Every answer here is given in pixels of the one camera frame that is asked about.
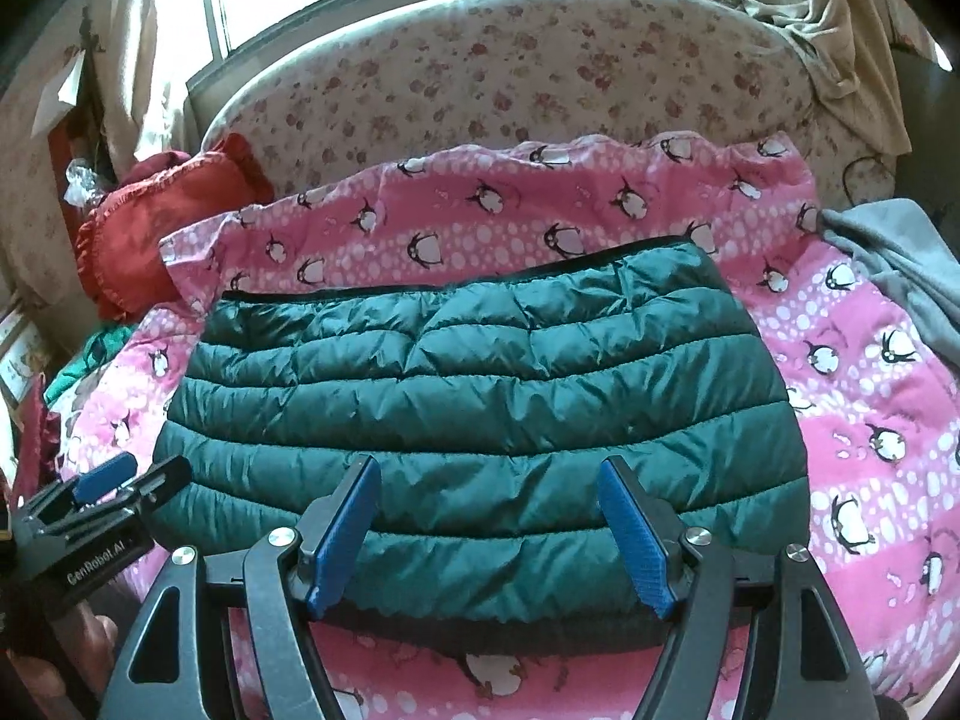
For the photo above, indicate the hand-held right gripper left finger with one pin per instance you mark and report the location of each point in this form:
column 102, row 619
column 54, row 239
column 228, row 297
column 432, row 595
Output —
column 341, row 532

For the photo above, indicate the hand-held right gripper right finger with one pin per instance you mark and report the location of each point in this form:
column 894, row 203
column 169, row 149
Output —
column 634, row 532

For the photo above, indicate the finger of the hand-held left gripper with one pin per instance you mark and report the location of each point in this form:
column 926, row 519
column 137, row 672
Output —
column 105, row 478
column 165, row 484

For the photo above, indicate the green puffer jacket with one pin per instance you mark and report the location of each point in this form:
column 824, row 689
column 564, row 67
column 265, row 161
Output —
column 480, row 390

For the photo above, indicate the person's left hand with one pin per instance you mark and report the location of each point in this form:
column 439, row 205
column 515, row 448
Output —
column 97, row 634

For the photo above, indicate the red frilled cloth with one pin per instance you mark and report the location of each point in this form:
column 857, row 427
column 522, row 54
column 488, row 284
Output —
column 45, row 427

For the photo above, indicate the green cloth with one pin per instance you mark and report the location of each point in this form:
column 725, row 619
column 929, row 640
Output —
column 90, row 367

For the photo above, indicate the pink penguin print blanket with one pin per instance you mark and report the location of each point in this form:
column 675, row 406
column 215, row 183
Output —
column 862, row 465

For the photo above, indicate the red frilled cushion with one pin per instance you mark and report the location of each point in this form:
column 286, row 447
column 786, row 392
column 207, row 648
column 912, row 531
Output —
column 150, row 240

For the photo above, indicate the clear plastic wrap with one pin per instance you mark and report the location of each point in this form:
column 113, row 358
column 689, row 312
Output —
column 81, row 180

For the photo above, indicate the grey cloth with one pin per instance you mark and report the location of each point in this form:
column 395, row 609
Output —
column 915, row 270

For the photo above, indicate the floral curtain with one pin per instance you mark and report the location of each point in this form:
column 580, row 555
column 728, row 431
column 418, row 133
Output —
column 150, row 75

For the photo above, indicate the beige cloth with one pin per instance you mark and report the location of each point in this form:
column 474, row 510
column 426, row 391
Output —
column 847, row 37

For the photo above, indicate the grey bed frame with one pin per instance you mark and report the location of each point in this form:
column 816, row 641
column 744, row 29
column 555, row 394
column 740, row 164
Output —
column 225, row 75

